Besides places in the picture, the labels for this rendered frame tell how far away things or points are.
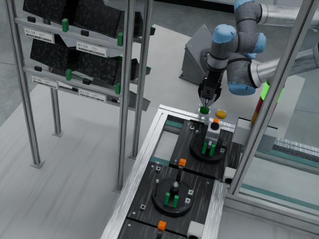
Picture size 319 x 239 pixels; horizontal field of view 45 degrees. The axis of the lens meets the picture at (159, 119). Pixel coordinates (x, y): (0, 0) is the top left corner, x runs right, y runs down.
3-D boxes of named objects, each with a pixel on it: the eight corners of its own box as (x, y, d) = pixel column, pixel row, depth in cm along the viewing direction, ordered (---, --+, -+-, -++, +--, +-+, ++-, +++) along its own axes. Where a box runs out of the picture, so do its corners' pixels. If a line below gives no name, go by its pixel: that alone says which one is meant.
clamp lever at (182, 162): (175, 177, 129) (180, 157, 126) (181, 179, 129) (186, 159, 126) (173, 182, 126) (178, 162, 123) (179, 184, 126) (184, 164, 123)
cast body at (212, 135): (206, 131, 143) (210, 117, 138) (218, 134, 142) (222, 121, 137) (202, 147, 137) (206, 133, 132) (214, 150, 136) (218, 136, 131)
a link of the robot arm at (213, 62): (227, 62, 140) (205, 57, 141) (224, 72, 143) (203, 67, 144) (230, 51, 146) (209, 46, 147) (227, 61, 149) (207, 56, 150)
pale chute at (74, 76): (83, 89, 157) (87, 79, 157) (110, 101, 154) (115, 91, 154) (47, 76, 130) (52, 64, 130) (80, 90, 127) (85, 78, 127)
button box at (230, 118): (195, 113, 168) (198, 103, 163) (243, 126, 165) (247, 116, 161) (192, 124, 163) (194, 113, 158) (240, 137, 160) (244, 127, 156)
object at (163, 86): (153, 28, 228) (154, 23, 226) (303, 82, 205) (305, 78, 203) (85, 91, 181) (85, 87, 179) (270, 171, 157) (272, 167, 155)
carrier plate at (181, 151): (183, 123, 155) (184, 119, 154) (242, 139, 152) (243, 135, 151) (168, 166, 138) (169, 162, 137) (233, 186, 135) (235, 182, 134)
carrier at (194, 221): (148, 164, 138) (151, 140, 129) (213, 183, 135) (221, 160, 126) (125, 220, 121) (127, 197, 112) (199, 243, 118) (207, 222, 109)
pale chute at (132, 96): (117, 99, 156) (121, 89, 155) (146, 111, 152) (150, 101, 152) (89, 87, 128) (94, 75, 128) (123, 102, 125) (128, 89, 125)
